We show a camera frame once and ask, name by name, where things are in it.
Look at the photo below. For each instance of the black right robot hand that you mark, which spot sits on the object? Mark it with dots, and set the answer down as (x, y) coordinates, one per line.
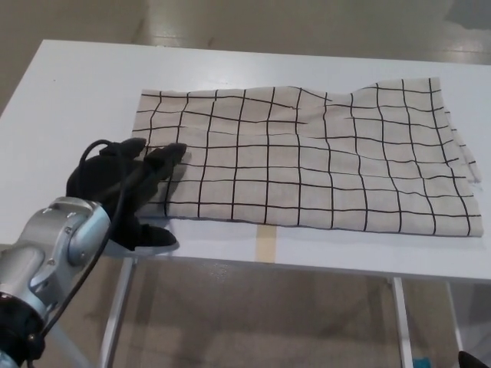
(471, 362)

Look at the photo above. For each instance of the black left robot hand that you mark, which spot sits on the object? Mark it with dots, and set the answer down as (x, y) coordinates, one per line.
(103, 180)

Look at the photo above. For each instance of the white black-checkered towel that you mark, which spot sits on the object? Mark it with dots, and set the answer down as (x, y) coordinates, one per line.
(287, 165)

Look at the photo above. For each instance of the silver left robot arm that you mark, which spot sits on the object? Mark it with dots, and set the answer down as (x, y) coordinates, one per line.
(57, 237)

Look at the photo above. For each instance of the white metal table leg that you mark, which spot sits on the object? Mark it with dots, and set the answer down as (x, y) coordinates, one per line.
(119, 314)
(456, 318)
(403, 326)

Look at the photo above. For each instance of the small teal object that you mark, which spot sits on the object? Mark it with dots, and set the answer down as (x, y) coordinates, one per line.
(423, 363)

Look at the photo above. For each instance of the beige tape strip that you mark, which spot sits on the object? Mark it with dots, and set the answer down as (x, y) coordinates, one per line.
(266, 245)

